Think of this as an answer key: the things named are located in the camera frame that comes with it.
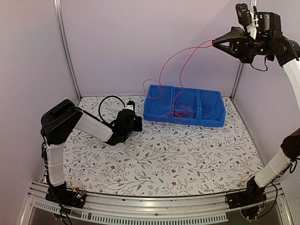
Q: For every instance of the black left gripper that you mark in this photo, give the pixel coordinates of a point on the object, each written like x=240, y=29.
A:
x=138, y=127

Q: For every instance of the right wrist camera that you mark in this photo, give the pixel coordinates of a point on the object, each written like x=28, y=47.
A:
x=247, y=19

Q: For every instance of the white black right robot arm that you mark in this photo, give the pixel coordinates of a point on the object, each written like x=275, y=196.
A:
x=260, y=34

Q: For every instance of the aluminium front rail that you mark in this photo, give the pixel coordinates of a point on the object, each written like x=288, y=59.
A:
x=102, y=209

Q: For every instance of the aluminium frame post left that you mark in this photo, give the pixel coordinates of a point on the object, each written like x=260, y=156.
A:
x=65, y=48

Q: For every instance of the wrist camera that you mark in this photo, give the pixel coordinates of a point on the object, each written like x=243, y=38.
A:
x=247, y=19
x=130, y=105

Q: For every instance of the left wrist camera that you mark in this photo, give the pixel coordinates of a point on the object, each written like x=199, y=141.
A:
x=130, y=105

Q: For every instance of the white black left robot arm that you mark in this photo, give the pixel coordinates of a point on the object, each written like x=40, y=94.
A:
x=59, y=122

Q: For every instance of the blue three-compartment plastic bin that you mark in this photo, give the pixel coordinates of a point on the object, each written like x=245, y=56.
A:
x=184, y=106

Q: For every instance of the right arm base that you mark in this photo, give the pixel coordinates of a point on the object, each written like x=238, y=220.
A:
x=253, y=197

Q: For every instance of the floral patterned tablecloth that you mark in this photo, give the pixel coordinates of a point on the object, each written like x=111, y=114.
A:
x=165, y=159

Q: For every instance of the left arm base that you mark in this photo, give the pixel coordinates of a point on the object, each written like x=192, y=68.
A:
x=73, y=198

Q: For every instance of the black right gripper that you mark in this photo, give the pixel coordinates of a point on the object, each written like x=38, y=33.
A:
x=242, y=47

